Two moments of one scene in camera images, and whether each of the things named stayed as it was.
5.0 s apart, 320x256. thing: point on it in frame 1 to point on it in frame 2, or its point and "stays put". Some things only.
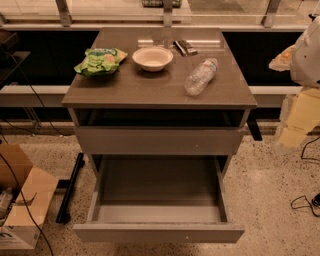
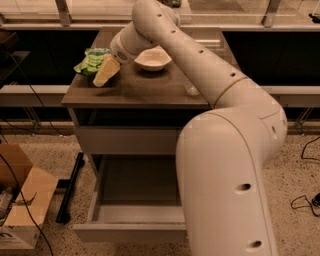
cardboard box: (26, 193) stays put
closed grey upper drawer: (158, 140) stays put
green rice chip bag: (100, 61) stays put
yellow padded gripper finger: (304, 115) to (125, 47)
